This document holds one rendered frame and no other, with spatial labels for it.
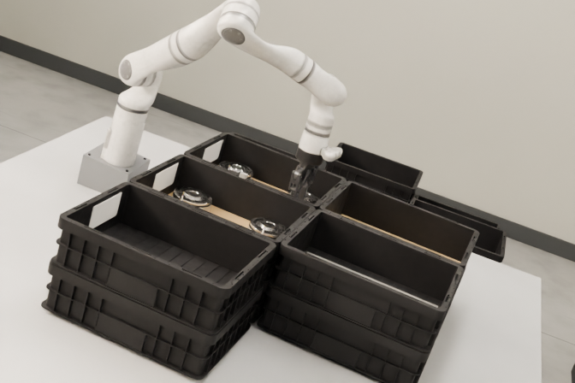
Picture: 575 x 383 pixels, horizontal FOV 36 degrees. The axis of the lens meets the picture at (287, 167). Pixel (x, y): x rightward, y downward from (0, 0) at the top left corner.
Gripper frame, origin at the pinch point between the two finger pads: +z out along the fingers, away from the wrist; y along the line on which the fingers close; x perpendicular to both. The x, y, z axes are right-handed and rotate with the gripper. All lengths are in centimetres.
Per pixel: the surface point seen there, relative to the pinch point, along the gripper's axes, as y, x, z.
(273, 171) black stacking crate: -16.2, -14.5, 2.1
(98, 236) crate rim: 73, -15, -3
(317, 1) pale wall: -280, -113, -8
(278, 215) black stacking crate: 12.7, 0.6, 1.8
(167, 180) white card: 22.9, -27.9, 1.5
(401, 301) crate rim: 38, 42, -2
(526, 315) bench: -36, 67, 20
